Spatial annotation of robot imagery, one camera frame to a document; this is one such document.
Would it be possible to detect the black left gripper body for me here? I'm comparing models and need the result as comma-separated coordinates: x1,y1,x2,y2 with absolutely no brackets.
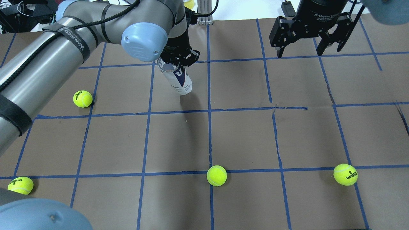
162,24,192,64

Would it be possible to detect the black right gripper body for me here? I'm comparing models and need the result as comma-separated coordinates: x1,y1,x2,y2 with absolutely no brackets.
269,0,362,48

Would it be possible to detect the clear tennis ball can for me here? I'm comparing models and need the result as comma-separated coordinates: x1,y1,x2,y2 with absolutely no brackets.
157,58,192,96

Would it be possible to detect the tennis ball near table centre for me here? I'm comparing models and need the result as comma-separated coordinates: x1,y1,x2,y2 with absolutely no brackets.
73,90,93,108

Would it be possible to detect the tennis ball middle of row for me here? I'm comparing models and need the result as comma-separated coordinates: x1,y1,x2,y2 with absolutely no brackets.
206,165,227,187

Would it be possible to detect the tennis ball far end row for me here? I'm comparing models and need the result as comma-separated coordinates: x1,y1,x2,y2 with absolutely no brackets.
333,164,358,186

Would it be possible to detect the tennis ball near base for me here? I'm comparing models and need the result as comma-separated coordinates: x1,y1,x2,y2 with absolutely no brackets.
7,177,34,195

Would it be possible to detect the black power adapter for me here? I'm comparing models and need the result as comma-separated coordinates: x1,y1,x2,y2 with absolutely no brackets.
281,0,296,17

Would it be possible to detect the yellow tape roll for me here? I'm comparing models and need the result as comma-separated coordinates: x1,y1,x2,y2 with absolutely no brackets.
183,0,195,10

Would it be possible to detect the aluminium frame post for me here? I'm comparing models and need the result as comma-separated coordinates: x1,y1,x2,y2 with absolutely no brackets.
196,0,216,25

